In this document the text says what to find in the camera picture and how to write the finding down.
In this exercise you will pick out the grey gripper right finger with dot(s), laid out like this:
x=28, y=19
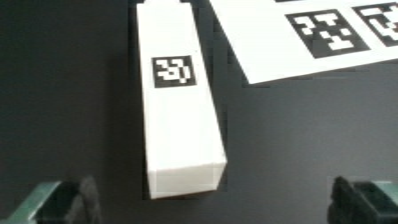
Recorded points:
x=365, y=202

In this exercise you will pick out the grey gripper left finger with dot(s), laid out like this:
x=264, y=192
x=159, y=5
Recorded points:
x=61, y=203

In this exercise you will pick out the white leg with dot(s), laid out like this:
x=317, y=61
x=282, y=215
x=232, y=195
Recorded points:
x=186, y=155

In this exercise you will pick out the marker sheet with tags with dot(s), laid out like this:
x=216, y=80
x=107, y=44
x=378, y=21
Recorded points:
x=305, y=36

